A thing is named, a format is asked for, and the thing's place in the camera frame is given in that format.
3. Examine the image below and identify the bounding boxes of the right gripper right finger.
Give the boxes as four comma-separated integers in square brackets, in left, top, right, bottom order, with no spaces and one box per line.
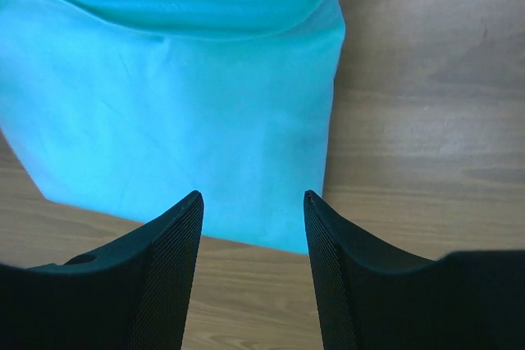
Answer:
[304,191,524,349]

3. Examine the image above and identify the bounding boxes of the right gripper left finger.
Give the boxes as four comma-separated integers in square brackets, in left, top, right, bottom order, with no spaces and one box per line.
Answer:
[1,191,204,349]

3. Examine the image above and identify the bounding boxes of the teal t shirt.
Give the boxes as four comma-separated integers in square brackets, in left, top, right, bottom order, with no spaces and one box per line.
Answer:
[1,0,345,253]

